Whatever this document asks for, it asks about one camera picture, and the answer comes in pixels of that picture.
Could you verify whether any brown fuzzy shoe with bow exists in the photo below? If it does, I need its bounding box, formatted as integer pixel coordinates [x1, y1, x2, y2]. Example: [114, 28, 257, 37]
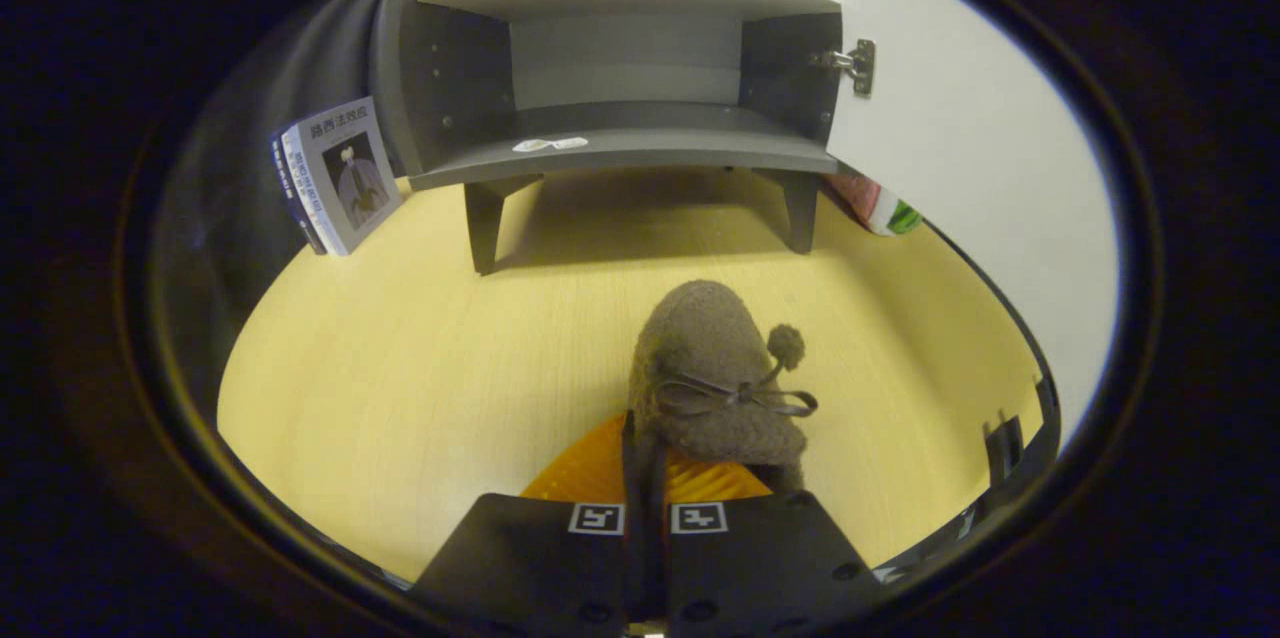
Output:
[627, 279, 820, 496]

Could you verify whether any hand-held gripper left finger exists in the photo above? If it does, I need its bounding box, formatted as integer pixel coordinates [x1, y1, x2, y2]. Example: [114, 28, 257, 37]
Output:
[408, 410, 649, 631]

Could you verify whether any black bracket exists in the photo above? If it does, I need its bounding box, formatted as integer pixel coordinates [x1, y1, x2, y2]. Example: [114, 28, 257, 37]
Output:
[980, 373, 1063, 497]

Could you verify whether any metal door hinge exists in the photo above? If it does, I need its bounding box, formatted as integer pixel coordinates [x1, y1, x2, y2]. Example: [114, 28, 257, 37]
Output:
[812, 38, 879, 100]

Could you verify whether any white book with figure cover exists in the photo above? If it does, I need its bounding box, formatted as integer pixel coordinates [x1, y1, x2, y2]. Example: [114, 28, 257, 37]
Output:
[281, 96, 404, 257]

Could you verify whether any grey shoe cabinet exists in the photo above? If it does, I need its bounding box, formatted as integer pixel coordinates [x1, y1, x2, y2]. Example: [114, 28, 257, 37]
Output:
[368, 0, 847, 276]

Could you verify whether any dark blue book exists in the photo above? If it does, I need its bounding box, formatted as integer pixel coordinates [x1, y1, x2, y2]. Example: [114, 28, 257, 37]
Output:
[268, 130, 329, 256]

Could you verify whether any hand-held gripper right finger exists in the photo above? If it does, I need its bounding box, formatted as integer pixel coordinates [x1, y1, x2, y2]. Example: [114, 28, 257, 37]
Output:
[648, 448, 889, 635]

